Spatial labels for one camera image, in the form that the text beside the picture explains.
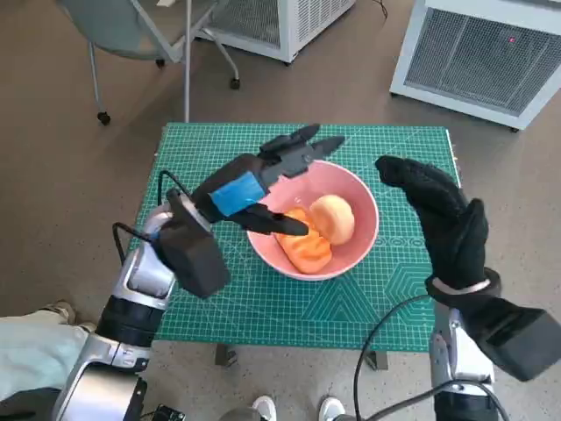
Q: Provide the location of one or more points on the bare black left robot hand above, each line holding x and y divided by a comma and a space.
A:
236, 184

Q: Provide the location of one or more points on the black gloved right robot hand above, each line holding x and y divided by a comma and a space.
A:
451, 223

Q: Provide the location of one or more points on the long orange toy bread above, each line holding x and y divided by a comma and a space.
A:
307, 254

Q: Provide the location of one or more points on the round toy bread bun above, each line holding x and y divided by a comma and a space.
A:
333, 217

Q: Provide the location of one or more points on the pink bowl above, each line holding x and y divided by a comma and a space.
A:
346, 184

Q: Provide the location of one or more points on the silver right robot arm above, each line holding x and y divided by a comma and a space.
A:
456, 355

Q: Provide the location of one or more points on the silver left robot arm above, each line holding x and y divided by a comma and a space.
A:
140, 272

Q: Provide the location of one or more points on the thin metal pole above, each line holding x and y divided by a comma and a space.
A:
187, 66

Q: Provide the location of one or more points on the green cutting mat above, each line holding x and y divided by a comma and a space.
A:
271, 316

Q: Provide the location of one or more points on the white mesh cabinet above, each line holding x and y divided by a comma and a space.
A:
307, 17
473, 57

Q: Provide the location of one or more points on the grey office chair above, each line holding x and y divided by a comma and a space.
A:
122, 30

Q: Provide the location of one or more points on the person's shoe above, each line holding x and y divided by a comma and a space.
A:
66, 309

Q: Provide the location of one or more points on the white shoe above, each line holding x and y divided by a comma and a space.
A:
264, 408
331, 408

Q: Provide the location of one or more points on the small black device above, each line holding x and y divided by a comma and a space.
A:
168, 413

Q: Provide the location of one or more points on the person's leg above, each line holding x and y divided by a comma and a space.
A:
26, 351

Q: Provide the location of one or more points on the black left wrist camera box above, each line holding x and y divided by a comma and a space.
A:
193, 259

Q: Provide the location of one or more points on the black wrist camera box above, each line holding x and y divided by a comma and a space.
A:
513, 337
193, 259

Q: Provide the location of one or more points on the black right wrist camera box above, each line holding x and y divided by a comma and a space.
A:
513, 337

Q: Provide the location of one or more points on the black table bracket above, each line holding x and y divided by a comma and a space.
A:
225, 354
377, 360

